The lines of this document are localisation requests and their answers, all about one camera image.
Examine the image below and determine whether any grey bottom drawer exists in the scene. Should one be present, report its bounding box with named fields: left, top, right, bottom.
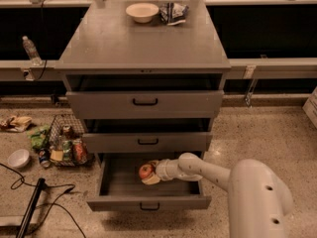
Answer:
left=87, top=152, right=211, bottom=211

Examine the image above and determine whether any green can in basket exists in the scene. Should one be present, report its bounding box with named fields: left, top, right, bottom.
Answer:
left=62, top=140, right=72, bottom=161

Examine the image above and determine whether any soda can on floor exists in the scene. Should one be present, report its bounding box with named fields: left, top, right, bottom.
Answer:
left=39, top=148, right=51, bottom=169

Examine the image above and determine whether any red can in basket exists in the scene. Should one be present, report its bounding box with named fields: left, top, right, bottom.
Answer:
left=73, top=139, right=87, bottom=164

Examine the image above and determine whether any black cable on floor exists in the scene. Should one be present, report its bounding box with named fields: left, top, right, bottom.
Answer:
left=0, top=161, right=87, bottom=238

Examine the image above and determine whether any crumpled dark patterned cloth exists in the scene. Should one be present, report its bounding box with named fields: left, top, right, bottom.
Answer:
left=159, top=2, right=189, bottom=26

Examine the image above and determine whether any wire mesh basket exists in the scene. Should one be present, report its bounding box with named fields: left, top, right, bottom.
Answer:
left=49, top=114, right=93, bottom=167

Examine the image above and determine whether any clear plastic water bottle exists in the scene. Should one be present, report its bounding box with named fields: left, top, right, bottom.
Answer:
left=22, top=36, right=43, bottom=66

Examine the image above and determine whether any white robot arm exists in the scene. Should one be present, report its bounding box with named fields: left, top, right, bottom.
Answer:
left=139, top=153, right=293, bottom=238

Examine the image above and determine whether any grey drawer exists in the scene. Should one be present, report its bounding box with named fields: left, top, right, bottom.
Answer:
left=87, top=152, right=211, bottom=211
left=83, top=132, right=212, bottom=153
left=66, top=90, right=223, bottom=119

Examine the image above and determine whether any red apple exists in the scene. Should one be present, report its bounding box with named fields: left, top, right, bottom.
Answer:
left=139, top=164, right=154, bottom=179

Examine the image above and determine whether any grey drawer cabinet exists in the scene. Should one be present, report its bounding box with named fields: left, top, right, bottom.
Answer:
left=54, top=0, right=232, bottom=157

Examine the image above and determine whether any grey middle drawer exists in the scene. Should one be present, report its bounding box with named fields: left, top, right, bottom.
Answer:
left=83, top=132, right=212, bottom=153

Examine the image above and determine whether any black pole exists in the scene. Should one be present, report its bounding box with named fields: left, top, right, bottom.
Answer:
left=16, top=178, right=46, bottom=238

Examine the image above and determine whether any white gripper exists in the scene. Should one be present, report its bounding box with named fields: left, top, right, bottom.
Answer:
left=142, top=160, right=171, bottom=185

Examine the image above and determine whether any green chip bag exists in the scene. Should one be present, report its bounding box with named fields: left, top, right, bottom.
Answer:
left=27, top=125, right=51, bottom=152

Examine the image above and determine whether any white bowl on floor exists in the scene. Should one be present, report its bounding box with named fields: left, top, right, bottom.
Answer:
left=8, top=149, right=30, bottom=169

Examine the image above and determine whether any white ceramic bowl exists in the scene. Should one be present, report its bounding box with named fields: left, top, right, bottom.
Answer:
left=126, top=3, right=159, bottom=24

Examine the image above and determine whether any crumpled brown snack bag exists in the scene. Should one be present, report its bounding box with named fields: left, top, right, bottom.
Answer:
left=0, top=116, right=32, bottom=132

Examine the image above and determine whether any grey top drawer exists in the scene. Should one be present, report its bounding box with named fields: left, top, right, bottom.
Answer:
left=66, top=90, right=223, bottom=119

